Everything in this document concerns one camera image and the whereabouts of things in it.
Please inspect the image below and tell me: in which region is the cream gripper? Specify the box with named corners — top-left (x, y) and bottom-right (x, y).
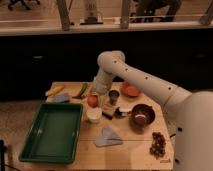
top-left (90, 90), bottom-right (107, 108)

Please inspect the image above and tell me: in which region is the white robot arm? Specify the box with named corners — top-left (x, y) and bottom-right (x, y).
top-left (93, 50), bottom-right (213, 171)

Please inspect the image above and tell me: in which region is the metal cup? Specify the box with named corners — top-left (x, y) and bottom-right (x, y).
top-left (108, 90), bottom-right (120, 105)

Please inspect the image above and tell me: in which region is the white paper cup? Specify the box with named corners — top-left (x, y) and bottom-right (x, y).
top-left (86, 107), bottom-right (102, 123)

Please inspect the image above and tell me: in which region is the green cucumber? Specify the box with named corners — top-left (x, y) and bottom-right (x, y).
top-left (72, 83), bottom-right (88, 99)

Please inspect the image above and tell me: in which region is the wooden block with black edge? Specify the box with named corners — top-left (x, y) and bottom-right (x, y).
top-left (102, 104), bottom-right (116, 119)

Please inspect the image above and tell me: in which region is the black and white small object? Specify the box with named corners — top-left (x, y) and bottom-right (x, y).
top-left (115, 107), bottom-right (131, 117)

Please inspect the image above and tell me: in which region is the orange bowl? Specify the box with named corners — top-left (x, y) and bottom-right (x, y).
top-left (120, 82), bottom-right (141, 97)

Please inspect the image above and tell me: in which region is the blue grey sponge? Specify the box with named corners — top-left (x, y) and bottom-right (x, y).
top-left (53, 93), bottom-right (70, 103)

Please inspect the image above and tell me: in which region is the grey folded cloth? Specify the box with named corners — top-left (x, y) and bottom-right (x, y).
top-left (94, 126), bottom-right (123, 147)

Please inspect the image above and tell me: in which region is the dark brown bowl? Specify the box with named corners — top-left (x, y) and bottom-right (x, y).
top-left (131, 104), bottom-right (155, 128)

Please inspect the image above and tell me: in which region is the green plastic tray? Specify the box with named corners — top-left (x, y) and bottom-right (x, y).
top-left (19, 103), bottom-right (83, 164)

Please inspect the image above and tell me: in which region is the bunch of dark grapes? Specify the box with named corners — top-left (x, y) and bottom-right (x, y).
top-left (150, 132), bottom-right (166, 159)

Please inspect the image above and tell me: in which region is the red and white background device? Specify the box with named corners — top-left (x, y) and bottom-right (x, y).
top-left (80, 0), bottom-right (103, 25)

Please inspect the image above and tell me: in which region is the black office chair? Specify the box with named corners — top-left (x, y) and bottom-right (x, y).
top-left (7, 0), bottom-right (41, 11)

